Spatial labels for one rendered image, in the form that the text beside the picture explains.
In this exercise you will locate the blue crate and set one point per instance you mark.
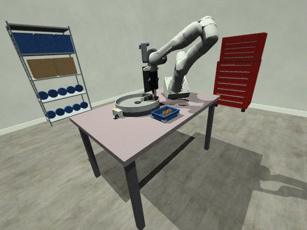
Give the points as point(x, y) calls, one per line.
point(158, 114)

